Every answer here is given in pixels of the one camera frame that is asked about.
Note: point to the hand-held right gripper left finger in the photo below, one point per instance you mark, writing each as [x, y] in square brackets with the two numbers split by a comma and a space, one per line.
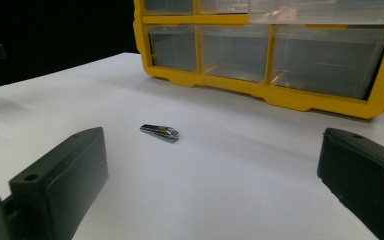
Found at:
[67, 181]

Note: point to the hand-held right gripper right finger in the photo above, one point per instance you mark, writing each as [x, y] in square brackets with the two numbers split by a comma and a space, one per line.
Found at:
[366, 173]

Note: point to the yellow drawer cabinet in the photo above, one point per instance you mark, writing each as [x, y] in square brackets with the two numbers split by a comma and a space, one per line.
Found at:
[316, 96]

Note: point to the silver metal nail clipper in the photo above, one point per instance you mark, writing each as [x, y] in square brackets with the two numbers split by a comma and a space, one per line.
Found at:
[160, 132]

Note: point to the clear plastic drawer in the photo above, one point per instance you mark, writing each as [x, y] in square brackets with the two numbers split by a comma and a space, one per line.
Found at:
[168, 6]
[330, 65]
[323, 11]
[173, 48]
[223, 6]

